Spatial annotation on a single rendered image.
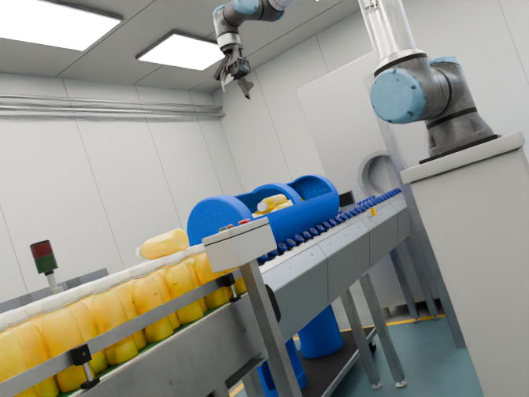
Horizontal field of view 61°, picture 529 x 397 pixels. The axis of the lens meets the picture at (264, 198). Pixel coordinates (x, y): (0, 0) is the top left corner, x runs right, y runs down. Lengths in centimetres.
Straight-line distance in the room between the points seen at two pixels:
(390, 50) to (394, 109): 16
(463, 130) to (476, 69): 510
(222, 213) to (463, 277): 81
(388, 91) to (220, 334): 79
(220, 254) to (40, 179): 419
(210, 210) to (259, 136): 588
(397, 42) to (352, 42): 560
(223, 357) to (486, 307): 74
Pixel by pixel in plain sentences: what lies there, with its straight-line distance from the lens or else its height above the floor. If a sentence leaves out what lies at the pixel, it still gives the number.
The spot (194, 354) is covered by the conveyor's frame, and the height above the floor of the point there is 84.
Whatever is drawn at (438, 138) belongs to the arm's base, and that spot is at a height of 116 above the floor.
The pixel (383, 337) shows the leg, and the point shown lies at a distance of 261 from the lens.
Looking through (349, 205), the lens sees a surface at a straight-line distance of 279.
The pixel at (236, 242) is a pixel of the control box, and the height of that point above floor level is 106.
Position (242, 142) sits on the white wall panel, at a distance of 769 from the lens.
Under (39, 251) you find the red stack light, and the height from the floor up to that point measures 123.
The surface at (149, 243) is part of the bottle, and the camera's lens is 140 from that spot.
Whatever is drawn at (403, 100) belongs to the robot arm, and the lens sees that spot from 129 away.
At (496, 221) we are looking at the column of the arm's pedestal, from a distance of 138.
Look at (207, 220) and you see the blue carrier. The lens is 169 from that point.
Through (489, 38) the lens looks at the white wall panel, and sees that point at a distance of 656.
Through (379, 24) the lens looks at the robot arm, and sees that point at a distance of 138.
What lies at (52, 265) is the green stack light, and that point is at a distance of 164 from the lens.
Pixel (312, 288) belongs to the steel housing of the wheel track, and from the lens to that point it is 194.
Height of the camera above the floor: 111
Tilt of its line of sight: 2 degrees up
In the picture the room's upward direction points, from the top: 19 degrees counter-clockwise
